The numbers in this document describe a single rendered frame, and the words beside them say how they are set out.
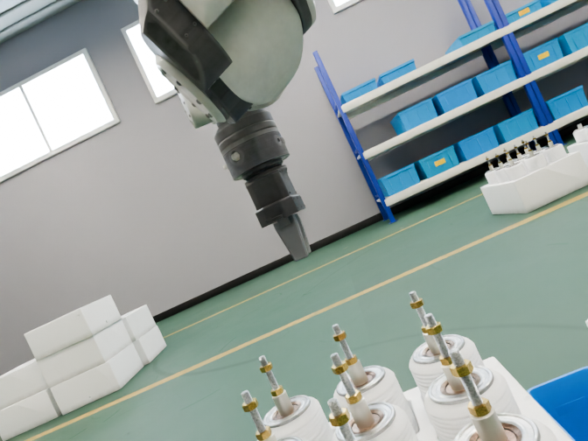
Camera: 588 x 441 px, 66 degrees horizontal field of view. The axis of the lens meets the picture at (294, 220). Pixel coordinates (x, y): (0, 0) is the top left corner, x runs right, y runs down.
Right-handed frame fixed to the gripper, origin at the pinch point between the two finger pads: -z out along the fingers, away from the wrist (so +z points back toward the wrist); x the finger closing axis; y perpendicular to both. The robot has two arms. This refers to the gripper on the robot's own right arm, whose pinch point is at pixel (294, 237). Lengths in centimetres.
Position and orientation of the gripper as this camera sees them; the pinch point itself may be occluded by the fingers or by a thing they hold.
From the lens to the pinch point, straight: 64.9
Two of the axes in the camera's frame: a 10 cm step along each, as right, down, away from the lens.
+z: -4.2, -9.1, -0.1
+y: -9.0, 4.2, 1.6
